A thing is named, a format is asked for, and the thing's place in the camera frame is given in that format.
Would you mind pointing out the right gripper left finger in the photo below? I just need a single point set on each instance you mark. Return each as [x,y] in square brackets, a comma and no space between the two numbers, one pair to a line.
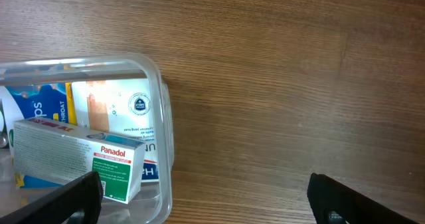
[79,201]

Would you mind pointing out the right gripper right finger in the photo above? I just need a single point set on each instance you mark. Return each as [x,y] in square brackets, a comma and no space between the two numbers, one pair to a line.
[333,202]

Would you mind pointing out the white green medicine box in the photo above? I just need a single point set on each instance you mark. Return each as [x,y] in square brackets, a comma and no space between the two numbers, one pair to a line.
[59,152]

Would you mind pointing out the white Hansaplast plaster box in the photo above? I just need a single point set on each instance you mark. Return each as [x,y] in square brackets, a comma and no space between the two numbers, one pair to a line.
[121,107]

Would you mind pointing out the blue yellow VapoDrops box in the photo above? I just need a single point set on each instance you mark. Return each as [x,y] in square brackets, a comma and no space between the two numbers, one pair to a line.
[53,101]

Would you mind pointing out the clear plastic container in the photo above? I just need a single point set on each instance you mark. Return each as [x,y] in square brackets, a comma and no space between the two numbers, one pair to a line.
[154,201]

